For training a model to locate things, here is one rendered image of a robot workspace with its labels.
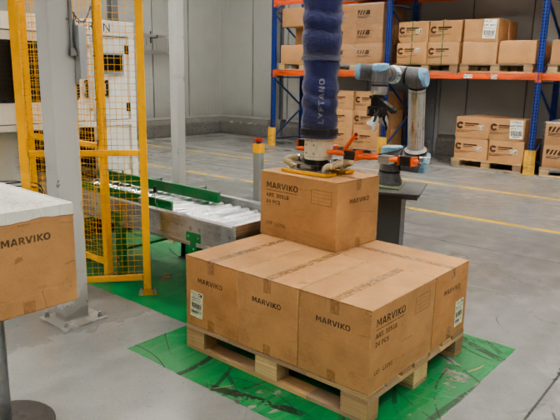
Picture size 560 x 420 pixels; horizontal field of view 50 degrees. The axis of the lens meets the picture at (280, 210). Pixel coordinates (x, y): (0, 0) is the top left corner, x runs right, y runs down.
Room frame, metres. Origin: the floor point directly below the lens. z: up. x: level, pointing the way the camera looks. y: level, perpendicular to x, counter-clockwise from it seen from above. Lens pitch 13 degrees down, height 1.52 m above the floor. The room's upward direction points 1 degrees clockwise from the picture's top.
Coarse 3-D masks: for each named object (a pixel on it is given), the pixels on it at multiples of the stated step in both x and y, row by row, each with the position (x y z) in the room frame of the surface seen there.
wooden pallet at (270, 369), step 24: (192, 336) 3.15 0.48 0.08; (216, 336) 3.03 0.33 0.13; (456, 336) 3.10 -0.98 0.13; (240, 360) 2.98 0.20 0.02; (264, 360) 2.80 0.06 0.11; (288, 384) 2.73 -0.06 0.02; (336, 384) 2.52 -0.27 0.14; (384, 384) 2.54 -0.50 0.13; (408, 384) 2.75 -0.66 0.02; (336, 408) 2.51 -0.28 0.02; (360, 408) 2.43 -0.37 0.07
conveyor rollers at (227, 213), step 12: (156, 192) 4.86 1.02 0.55; (168, 192) 4.93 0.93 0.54; (180, 204) 4.46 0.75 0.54; (192, 204) 4.44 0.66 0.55; (204, 204) 4.51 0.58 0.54; (216, 204) 4.49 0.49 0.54; (228, 204) 4.47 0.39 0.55; (204, 216) 4.15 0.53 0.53; (216, 216) 4.11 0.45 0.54; (228, 216) 4.09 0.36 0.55; (240, 216) 4.16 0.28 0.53; (252, 216) 4.14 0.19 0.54
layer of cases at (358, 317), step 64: (192, 256) 3.15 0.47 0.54; (256, 256) 3.17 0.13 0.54; (320, 256) 3.19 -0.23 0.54; (384, 256) 3.22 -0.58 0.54; (448, 256) 3.24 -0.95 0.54; (192, 320) 3.15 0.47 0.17; (256, 320) 2.84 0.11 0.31; (320, 320) 2.59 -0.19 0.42; (384, 320) 2.50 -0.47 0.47; (448, 320) 3.01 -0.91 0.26
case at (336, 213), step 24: (264, 192) 3.65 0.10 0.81; (288, 192) 3.51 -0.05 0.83; (312, 192) 3.38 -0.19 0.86; (336, 192) 3.27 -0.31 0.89; (360, 192) 3.41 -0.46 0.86; (264, 216) 3.64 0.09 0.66; (288, 216) 3.51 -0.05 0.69; (312, 216) 3.38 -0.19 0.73; (336, 216) 3.26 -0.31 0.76; (360, 216) 3.42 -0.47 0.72; (312, 240) 3.37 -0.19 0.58; (336, 240) 3.26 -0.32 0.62; (360, 240) 3.43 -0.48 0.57
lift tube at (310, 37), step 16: (304, 0) 3.57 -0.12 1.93; (320, 0) 3.50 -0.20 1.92; (336, 0) 3.52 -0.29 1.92; (304, 16) 3.57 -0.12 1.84; (320, 16) 3.50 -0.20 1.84; (336, 16) 3.53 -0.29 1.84; (304, 32) 3.58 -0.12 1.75; (320, 32) 3.50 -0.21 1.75; (336, 32) 3.54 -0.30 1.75; (304, 48) 3.57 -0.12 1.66; (320, 48) 3.50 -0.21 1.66; (336, 48) 3.53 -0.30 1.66
